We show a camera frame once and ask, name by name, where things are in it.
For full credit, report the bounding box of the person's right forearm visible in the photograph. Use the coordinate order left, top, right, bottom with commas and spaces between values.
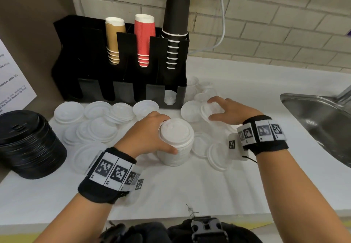
256, 148, 351, 243

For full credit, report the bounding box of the black chest camera mount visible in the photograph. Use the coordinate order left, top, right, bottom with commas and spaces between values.
98, 216, 264, 243

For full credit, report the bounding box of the white power cable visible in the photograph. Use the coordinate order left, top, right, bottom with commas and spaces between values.
188, 0, 226, 55

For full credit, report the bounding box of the person's right hand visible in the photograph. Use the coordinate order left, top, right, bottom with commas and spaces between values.
207, 96, 264, 125

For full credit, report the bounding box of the stack of red paper cups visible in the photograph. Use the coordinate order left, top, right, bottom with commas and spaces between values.
133, 14, 156, 68

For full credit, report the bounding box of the right marker wristband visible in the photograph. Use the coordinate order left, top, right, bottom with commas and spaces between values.
235, 115, 289, 156

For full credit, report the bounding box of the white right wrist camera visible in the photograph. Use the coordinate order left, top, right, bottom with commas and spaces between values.
227, 132, 249, 162

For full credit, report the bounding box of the stack of black lids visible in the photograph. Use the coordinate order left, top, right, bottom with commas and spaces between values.
0, 110, 68, 180

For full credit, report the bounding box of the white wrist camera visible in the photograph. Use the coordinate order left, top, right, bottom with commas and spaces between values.
227, 132, 249, 162
125, 178, 145, 205

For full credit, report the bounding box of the single white cup lid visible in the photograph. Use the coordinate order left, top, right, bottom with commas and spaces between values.
200, 102, 225, 123

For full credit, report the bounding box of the marker wristband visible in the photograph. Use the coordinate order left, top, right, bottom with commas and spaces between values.
235, 115, 289, 156
78, 147, 145, 205

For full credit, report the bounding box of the microwave safety poster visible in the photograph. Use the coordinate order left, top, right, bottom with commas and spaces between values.
0, 38, 38, 114

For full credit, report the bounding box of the person's left hand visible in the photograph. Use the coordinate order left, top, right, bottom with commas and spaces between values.
114, 111, 179, 158

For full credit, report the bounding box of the left marker wristband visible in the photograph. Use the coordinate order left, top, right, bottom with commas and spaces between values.
78, 147, 145, 205

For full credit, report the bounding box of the black cup and lid organizer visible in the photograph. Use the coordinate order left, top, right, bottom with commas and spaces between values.
51, 15, 190, 110

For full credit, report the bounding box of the steel sink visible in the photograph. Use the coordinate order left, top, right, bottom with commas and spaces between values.
279, 93, 351, 169

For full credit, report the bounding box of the stack of gold paper cups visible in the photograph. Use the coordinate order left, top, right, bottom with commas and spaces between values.
105, 17, 127, 65

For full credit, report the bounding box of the steel faucet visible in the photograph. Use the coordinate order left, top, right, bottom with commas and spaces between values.
336, 84, 351, 105

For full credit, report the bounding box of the stack of black paper cups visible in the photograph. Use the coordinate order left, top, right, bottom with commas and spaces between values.
161, 0, 192, 70

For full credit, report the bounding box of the pile of white cup lids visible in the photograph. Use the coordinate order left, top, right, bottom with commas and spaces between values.
53, 75, 247, 174

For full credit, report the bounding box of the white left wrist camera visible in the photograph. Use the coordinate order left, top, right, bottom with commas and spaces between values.
125, 178, 145, 205

